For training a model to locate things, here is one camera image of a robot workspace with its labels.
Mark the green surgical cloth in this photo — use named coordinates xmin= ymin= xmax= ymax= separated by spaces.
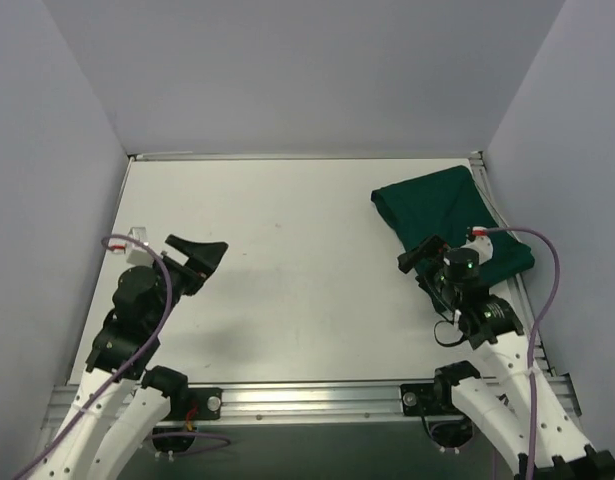
xmin=371 ymin=166 xmax=535 ymax=286

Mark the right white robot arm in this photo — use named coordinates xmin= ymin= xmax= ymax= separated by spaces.
xmin=398 ymin=227 xmax=615 ymax=479

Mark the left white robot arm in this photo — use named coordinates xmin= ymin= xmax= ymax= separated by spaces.
xmin=15 ymin=228 xmax=228 ymax=479

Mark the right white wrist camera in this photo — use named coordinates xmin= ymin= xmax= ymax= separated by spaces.
xmin=463 ymin=235 xmax=494 ymax=265

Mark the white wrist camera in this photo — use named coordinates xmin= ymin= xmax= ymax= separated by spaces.
xmin=463 ymin=235 xmax=494 ymax=265
xmin=124 ymin=242 xmax=153 ymax=266

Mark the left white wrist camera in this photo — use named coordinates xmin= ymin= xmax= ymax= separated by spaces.
xmin=124 ymin=242 xmax=153 ymax=266

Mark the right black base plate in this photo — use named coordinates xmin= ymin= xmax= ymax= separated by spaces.
xmin=399 ymin=382 xmax=457 ymax=417

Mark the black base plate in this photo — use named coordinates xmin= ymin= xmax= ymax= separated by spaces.
xmin=170 ymin=387 xmax=223 ymax=421
xmin=399 ymin=382 xmax=457 ymax=417

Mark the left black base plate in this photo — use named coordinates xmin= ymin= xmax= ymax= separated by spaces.
xmin=170 ymin=387 xmax=223 ymax=421

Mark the aluminium frame rail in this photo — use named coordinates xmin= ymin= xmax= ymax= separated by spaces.
xmin=41 ymin=375 xmax=582 ymax=430

